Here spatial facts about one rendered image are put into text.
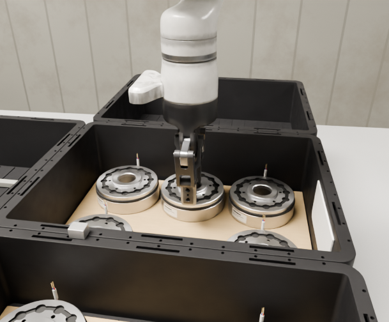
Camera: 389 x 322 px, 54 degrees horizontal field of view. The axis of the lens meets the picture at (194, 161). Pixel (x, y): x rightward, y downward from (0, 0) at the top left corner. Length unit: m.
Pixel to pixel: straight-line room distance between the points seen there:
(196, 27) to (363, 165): 0.74
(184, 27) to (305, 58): 1.70
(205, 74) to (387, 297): 0.47
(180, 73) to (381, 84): 1.86
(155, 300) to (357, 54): 1.89
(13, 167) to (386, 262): 0.72
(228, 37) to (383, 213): 1.40
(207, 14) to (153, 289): 0.32
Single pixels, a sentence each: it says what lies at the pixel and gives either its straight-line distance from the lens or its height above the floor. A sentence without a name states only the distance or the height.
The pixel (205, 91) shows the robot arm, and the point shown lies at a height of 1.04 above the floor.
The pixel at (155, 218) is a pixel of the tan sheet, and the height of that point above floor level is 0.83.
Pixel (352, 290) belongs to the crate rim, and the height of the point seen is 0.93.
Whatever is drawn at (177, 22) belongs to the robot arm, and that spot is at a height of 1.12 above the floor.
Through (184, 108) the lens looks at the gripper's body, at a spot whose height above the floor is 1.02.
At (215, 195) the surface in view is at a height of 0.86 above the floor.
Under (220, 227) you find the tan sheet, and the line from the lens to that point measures 0.59.
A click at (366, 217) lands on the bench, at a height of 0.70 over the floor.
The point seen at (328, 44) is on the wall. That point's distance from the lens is 2.14.
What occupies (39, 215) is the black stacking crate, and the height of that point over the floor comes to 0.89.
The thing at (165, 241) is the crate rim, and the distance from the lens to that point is 0.41.
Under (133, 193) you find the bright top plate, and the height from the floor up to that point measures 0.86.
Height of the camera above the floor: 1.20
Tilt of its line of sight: 29 degrees down
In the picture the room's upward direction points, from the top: straight up
